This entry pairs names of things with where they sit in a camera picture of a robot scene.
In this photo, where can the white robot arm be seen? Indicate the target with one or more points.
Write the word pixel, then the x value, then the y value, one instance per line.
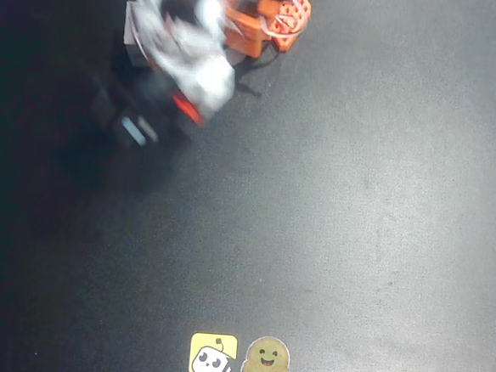
pixel 178 28

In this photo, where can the white cardboard box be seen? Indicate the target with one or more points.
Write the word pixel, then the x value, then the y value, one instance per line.
pixel 132 29

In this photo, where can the yellow robot face sticker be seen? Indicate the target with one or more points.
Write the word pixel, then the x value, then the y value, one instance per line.
pixel 213 355

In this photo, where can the hugging face emoji sticker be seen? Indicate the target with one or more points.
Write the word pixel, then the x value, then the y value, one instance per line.
pixel 266 360

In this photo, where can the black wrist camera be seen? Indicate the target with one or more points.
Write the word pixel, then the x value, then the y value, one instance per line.
pixel 125 122

